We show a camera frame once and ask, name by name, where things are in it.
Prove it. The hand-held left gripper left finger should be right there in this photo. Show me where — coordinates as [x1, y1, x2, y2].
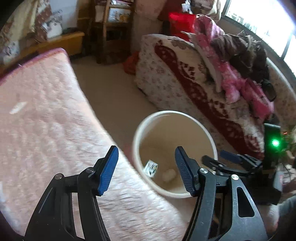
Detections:
[24, 146, 119, 241]

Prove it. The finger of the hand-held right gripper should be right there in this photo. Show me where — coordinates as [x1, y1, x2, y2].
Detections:
[220, 150, 263, 173]
[202, 155, 232, 176]

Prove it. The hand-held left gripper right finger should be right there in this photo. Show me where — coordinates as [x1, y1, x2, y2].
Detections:
[174, 146, 269, 241]

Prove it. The cream plastic bucket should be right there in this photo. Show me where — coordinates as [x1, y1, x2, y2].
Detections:
[132, 111, 218, 198]

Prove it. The white paper ball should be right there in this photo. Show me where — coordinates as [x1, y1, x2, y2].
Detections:
[162, 169, 176, 182]

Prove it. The small printed packet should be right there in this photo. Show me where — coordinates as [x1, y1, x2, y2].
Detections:
[143, 160, 159, 178]

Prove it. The person's grey clothing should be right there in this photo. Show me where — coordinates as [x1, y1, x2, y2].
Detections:
[276, 197, 296, 241]

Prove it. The pink quilted bed cover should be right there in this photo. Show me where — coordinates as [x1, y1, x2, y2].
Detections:
[0, 47, 192, 241]

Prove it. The red and white floral blanket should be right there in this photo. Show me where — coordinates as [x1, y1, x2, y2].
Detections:
[134, 34, 296, 160]

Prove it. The dark brown garment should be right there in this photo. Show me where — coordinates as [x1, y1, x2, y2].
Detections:
[211, 30, 277, 101]

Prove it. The orange red cloth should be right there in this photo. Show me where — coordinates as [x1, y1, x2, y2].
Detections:
[122, 51, 140, 75]

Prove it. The pale paper strip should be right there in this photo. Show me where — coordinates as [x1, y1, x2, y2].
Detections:
[9, 101, 27, 114]

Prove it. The pink patterned fleece garment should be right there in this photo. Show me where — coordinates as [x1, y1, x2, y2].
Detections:
[181, 15, 274, 118]

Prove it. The window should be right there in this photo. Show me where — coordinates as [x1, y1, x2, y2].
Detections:
[225, 0, 296, 67]

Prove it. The wooden cabinet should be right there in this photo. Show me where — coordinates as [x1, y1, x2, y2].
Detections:
[14, 31, 85, 67]

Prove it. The red bag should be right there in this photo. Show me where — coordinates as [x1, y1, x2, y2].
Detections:
[168, 12, 199, 39]

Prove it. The wooden chair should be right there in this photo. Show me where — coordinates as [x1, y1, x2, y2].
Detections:
[92, 0, 136, 64]

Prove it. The white printed container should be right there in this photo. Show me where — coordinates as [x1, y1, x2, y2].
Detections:
[42, 10, 63, 39]

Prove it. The beige floral cloth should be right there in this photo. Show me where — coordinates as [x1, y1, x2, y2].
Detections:
[0, 0, 52, 63]

